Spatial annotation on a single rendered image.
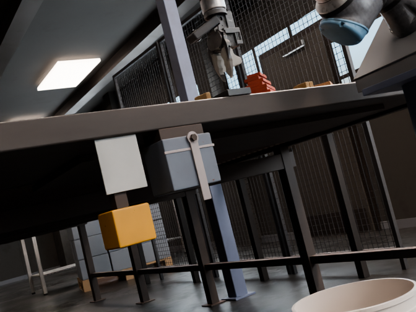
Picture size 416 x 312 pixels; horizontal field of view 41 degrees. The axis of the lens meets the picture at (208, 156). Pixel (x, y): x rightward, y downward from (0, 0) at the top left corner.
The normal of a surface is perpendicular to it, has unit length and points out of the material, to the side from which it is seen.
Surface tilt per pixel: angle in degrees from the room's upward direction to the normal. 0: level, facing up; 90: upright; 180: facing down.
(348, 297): 87
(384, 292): 87
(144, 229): 90
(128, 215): 90
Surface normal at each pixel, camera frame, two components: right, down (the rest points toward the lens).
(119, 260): 0.31, -0.15
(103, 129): 0.55, -0.20
